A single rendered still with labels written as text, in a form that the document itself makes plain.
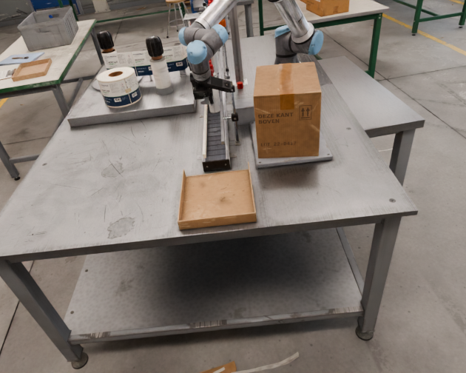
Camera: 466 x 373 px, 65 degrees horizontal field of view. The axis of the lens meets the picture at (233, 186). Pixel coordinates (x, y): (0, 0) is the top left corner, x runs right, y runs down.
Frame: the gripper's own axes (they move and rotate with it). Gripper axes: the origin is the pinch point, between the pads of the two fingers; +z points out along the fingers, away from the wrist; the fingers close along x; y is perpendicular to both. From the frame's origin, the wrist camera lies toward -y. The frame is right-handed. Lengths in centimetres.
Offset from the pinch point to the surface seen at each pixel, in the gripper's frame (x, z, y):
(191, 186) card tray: 44.9, -11.0, 10.5
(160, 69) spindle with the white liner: -34.1, 12.9, 27.0
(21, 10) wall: -626, 443, 450
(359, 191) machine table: 56, -17, -50
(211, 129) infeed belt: 12.8, 2.2, 2.1
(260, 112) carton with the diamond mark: 24.2, -24.7, -18.9
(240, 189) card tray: 49, -13, -8
